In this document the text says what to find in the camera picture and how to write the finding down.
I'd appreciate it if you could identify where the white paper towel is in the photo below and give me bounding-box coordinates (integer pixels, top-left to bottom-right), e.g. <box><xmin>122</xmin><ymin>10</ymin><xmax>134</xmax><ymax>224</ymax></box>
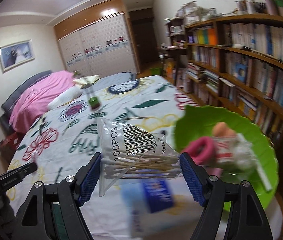
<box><xmin>255</xmin><ymin>161</ymin><xmax>273</xmax><ymax>192</ymax></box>

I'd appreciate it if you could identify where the cotton balls bag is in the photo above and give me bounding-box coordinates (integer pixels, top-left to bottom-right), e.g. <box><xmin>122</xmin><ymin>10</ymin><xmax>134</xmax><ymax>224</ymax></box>
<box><xmin>233</xmin><ymin>140</ymin><xmax>256</xmax><ymax>171</ymax></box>

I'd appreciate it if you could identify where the pink foam tube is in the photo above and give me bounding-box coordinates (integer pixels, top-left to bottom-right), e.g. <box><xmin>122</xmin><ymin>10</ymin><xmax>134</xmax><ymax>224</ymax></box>
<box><xmin>182</xmin><ymin>137</ymin><xmax>216</xmax><ymax>165</ymax></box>

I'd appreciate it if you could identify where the cotton swabs plastic bag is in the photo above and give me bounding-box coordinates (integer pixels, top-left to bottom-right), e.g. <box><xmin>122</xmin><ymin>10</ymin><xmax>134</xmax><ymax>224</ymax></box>
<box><xmin>97</xmin><ymin>118</ymin><xmax>182</xmax><ymax>197</ymax></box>

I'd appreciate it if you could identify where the orange makeup sponge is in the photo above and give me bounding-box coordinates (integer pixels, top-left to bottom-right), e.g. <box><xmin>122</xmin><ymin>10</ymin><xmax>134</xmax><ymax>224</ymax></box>
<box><xmin>212</xmin><ymin>122</ymin><xmax>236</xmax><ymax>137</ymax></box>

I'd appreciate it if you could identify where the red box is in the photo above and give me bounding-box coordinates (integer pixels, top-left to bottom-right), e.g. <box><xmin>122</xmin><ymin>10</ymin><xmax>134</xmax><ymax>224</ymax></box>
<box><xmin>0</xmin><ymin>132</ymin><xmax>24</xmax><ymax>159</ymax></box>

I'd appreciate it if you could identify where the dark bed headboard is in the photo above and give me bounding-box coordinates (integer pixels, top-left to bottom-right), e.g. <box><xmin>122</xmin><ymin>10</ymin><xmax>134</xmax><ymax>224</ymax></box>
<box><xmin>0</xmin><ymin>70</ymin><xmax>52</xmax><ymax>136</ymax></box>

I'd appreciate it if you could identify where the floral bed sheet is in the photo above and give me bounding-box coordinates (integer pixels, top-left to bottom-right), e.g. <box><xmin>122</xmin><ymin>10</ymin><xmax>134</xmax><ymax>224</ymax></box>
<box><xmin>6</xmin><ymin>74</ymin><xmax>283</xmax><ymax>240</ymax></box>

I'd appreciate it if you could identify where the pink blanket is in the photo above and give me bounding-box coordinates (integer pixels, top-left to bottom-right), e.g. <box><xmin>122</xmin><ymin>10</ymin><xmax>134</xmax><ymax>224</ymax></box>
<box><xmin>9</xmin><ymin>70</ymin><xmax>74</xmax><ymax>134</ymax></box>

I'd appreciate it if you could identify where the tissue pack blue label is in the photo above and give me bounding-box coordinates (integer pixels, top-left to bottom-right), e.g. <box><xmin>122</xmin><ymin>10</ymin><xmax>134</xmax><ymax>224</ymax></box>
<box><xmin>121</xmin><ymin>177</ymin><xmax>203</xmax><ymax>238</ymax></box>

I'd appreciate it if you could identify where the green leaf tray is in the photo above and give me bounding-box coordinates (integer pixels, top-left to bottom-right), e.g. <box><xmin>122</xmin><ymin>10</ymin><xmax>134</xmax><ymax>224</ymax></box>
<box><xmin>174</xmin><ymin>106</ymin><xmax>279</xmax><ymax>208</ymax></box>

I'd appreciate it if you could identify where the white pillow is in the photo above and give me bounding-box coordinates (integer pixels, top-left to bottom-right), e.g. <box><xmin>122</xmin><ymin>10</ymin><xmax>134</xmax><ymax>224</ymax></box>
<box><xmin>47</xmin><ymin>86</ymin><xmax>83</xmax><ymax>111</ymax></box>

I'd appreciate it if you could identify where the striped giraffe toy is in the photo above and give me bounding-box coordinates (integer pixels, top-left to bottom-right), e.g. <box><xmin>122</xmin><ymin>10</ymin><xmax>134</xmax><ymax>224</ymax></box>
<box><xmin>74</xmin><ymin>71</ymin><xmax>102</xmax><ymax>112</ymax></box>

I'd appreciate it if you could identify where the wooden cotton swab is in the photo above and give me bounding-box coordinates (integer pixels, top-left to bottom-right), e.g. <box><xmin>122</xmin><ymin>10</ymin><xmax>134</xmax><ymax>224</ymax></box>
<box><xmin>124</xmin><ymin>116</ymin><xmax>148</xmax><ymax>121</ymax></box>

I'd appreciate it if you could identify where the framed wedding photo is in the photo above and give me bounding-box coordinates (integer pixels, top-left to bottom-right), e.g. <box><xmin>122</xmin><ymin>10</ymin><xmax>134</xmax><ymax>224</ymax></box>
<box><xmin>0</xmin><ymin>40</ymin><xmax>35</xmax><ymax>73</ymax></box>

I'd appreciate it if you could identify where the folded cream towel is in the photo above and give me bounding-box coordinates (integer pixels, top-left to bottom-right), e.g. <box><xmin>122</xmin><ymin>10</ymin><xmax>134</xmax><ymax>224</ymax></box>
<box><xmin>73</xmin><ymin>75</ymin><xmax>100</xmax><ymax>88</ymax></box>

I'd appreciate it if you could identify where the wooden bookshelf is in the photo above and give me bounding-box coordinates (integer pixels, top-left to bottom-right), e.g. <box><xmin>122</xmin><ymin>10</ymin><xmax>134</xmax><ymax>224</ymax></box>
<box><xmin>165</xmin><ymin>0</ymin><xmax>283</xmax><ymax>146</ymax></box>

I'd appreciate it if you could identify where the white sliding wardrobe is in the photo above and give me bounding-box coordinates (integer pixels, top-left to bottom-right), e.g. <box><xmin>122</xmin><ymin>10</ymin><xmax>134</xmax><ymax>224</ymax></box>
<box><xmin>54</xmin><ymin>0</ymin><xmax>140</xmax><ymax>77</ymax></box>

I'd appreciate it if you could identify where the green stool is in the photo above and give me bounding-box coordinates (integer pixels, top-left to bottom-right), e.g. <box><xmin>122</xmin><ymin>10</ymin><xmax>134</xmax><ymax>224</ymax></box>
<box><xmin>150</xmin><ymin>67</ymin><xmax>163</xmax><ymax>76</ymax></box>

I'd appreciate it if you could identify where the wooden desk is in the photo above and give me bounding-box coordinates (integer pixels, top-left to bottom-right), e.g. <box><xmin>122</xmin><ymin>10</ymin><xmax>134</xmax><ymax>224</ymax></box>
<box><xmin>158</xmin><ymin>47</ymin><xmax>188</xmax><ymax>86</ymax></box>

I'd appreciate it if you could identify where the dark wooden door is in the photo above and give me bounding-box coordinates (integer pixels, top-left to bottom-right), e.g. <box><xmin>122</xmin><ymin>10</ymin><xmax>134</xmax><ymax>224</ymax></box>
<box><xmin>129</xmin><ymin>8</ymin><xmax>158</xmax><ymax>70</ymax></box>

